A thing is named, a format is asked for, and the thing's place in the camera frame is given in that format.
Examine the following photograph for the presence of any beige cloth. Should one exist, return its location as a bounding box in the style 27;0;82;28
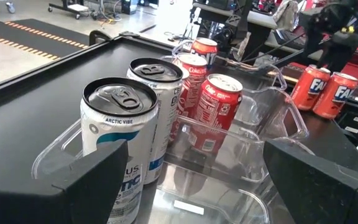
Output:
272;0;301;32

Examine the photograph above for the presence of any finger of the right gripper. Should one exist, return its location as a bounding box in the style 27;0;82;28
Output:
305;34;321;58
320;43;358;73

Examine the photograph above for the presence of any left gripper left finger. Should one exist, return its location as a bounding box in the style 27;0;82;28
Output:
0;139;129;224

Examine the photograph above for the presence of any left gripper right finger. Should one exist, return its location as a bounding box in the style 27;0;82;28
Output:
263;139;358;224

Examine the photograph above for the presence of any black wheeled cart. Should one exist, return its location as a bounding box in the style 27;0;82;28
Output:
48;0;90;20

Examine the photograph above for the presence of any red Coke can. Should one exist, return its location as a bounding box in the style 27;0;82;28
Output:
188;73;244;154
175;52;208;94
170;67;200;142

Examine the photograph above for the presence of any clear plastic bin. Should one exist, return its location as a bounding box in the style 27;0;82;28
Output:
31;118;272;224
158;54;310;184
171;40;288;91

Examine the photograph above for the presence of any silver Celsius can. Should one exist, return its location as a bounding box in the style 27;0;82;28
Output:
80;77;158;224
126;57;185;185

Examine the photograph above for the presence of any orange Fanta can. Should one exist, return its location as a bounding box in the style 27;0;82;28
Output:
312;72;358;120
190;37;219;71
290;64;331;111

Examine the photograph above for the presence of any black orange-striped floor mat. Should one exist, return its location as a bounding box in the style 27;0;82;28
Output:
0;18;90;62

